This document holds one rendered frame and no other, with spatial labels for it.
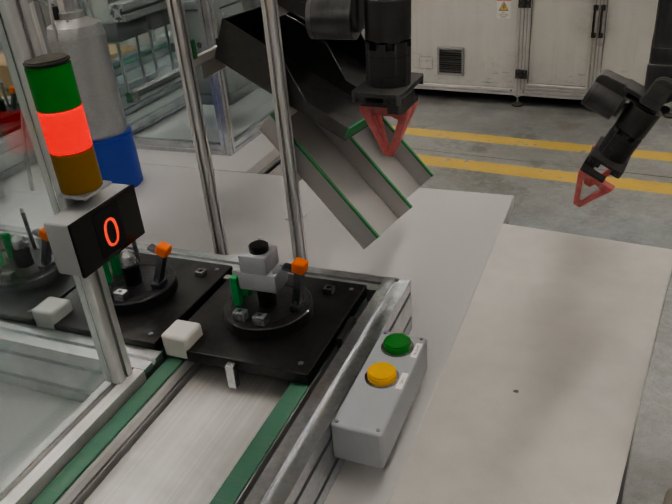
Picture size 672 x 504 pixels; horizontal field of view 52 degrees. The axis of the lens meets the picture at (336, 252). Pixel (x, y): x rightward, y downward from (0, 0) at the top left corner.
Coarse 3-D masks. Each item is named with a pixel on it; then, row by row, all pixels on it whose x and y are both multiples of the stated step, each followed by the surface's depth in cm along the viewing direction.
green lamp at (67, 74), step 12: (36, 72) 74; (48, 72) 75; (60, 72) 75; (72, 72) 77; (36, 84) 75; (48, 84) 75; (60, 84) 76; (72, 84) 77; (36, 96) 76; (48, 96) 76; (60, 96) 76; (72, 96) 77; (36, 108) 77; (48, 108) 76; (60, 108) 77; (72, 108) 78
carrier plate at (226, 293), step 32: (224, 288) 116; (320, 288) 114; (352, 288) 113; (192, 320) 109; (224, 320) 108; (320, 320) 106; (192, 352) 102; (224, 352) 101; (256, 352) 100; (288, 352) 99; (320, 352) 99
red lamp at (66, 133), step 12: (48, 120) 77; (60, 120) 77; (72, 120) 78; (84, 120) 79; (48, 132) 78; (60, 132) 78; (72, 132) 78; (84, 132) 80; (48, 144) 79; (60, 144) 78; (72, 144) 79; (84, 144) 80
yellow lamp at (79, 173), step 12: (60, 156) 79; (72, 156) 79; (84, 156) 80; (60, 168) 80; (72, 168) 80; (84, 168) 81; (96, 168) 82; (60, 180) 81; (72, 180) 81; (84, 180) 81; (96, 180) 82; (72, 192) 81; (84, 192) 82
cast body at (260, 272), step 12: (252, 252) 102; (264, 252) 102; (276, 252) 104; (240, 264) 103; (252, 264) 102; (264, 264) 101; (276, 264) 105; (240, 276) 104; (252, 276) 103; (264, 276) 102; (276, 276) 102; (252, 288) 104; (264, 288) 103; (276, 288) 103
